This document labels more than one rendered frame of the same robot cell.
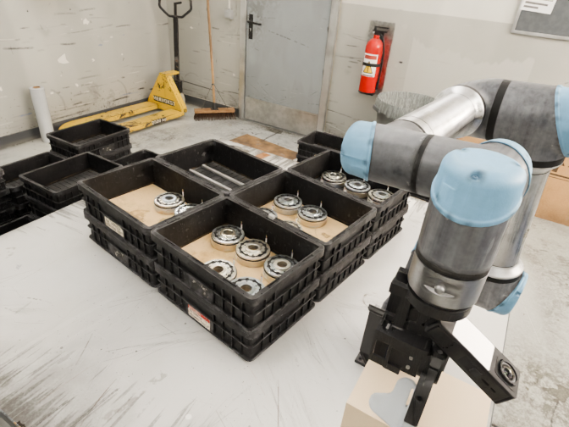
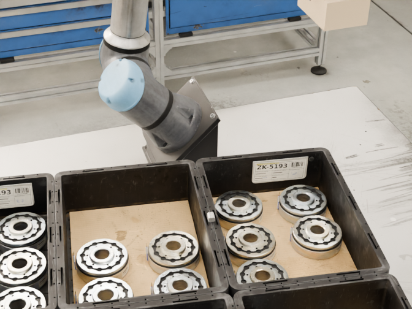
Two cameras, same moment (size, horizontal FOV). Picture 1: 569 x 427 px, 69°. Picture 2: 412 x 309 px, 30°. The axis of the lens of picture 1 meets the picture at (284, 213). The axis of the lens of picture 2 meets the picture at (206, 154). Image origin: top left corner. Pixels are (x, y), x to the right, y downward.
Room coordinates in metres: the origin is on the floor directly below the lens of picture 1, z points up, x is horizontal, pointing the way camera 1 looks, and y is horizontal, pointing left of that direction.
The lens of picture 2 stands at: (1.91, 0.80, 1.91)
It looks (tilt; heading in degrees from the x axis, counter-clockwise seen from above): 36 degrees down; 222
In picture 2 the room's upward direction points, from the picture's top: 1 degrees clockwise
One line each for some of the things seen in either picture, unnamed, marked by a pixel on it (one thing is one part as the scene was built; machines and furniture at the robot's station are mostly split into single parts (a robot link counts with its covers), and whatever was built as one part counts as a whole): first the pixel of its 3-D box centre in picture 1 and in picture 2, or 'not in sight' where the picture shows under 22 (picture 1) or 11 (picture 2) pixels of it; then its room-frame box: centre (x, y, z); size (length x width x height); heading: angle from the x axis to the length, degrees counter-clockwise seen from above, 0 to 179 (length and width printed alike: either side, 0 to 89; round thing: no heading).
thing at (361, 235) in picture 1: (301, 218); (135, 249); (1.17, -0.06, 0.87); 0.40 x 0.30 x 0.11; 53
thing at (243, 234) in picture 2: (253, 247); (250, 238); (0.98, 0.08, 0.86); 0.05 x 0.05 x 0.01
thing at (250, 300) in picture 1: (237, 241); (284, 214); (0.93, 0.12, 0.92); 0.40 x 0.30 x 0.02; 53
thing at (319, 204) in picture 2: (245, 290); (303, 200); (0.81, 0.08, 0.86); 0.10 x 0.10 x 0.01
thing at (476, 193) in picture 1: (468, 211); not in sight; (0.35, -0.18, 1.40); 0.09 x 0.08 x 0.11; 146
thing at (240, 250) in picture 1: (253, 249); (250, 240); (0.98, 0.08, 0.86); 0.10 x 0.10 x 0.01
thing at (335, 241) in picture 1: (302, 204); (134, 230); (1.17, -0.06, 0.92); 0.40 x 0.30 x 0.02; 53
